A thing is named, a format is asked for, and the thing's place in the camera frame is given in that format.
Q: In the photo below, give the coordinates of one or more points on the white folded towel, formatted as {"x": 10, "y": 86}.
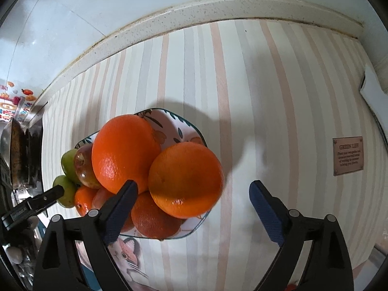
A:
{"x": 374, "y": 94}

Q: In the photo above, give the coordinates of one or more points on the colourful wall stickers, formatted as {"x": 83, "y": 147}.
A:
{"x": 15, "y": 100}

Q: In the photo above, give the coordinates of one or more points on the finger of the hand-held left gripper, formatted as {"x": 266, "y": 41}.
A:
{"x": 45, "y": 199}

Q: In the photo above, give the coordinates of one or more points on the large orange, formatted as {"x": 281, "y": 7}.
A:
{"x": 125, "y": 154}

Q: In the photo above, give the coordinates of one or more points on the steel wok with lid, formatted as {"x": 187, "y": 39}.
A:
{"x": 16, "y": 151}

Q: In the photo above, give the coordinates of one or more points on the reddish brown apple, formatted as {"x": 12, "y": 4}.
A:
{"x": 86, "y": 169}

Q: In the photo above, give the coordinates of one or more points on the striped cat print tablecloth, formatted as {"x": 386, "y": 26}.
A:
{"x": 272, "y": 97}

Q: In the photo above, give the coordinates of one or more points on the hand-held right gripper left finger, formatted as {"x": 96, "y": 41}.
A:
{"x": 121, "y": 209}

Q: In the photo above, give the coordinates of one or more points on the floral oval plate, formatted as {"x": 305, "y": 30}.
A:
{"x": 178, "y": 127}

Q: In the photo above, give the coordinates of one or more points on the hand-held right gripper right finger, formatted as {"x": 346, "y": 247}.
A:
{"x": 266, "y": 212}

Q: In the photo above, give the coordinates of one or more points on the small dark orange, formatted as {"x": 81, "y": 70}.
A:
{"x": 154, "y": 221}

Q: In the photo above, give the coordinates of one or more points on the green apple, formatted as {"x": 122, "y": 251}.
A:
{"x": 65, "y": 192}
{"x": 69, "y": 165}

